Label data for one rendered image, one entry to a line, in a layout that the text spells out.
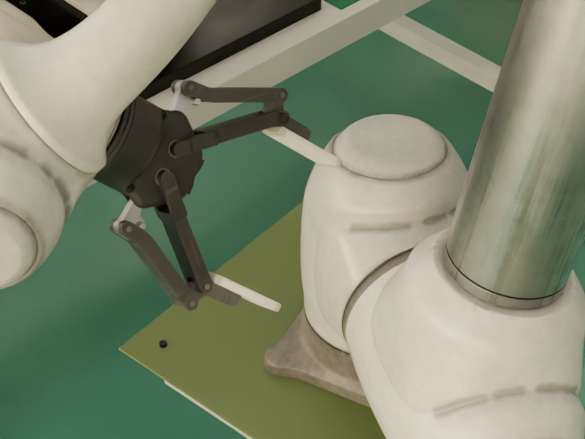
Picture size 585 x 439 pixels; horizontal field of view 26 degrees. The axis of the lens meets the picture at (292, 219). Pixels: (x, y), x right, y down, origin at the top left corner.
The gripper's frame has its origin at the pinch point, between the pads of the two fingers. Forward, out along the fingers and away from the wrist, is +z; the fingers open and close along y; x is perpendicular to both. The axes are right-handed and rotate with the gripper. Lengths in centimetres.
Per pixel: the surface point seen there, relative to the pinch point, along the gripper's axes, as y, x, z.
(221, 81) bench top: -21, -57, 16
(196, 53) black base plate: -24, -60, 13
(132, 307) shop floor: 10, -125, 53
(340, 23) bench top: -38, -59, 31
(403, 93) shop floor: -61, -145, 105
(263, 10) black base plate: -34, -63, 21
